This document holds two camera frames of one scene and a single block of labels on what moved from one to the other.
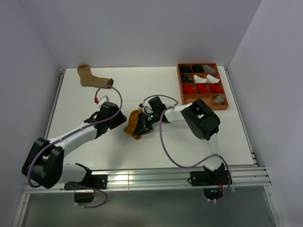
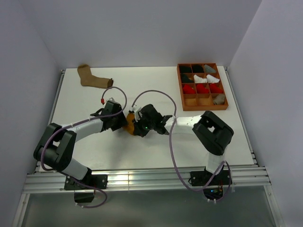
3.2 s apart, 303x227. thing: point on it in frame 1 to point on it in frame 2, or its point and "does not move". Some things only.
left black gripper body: x=115 y=122 does not move
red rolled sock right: x=214 y=89 does not move
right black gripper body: x=147 y=120 to x=144 y=126
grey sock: x=219 y=99 does not move
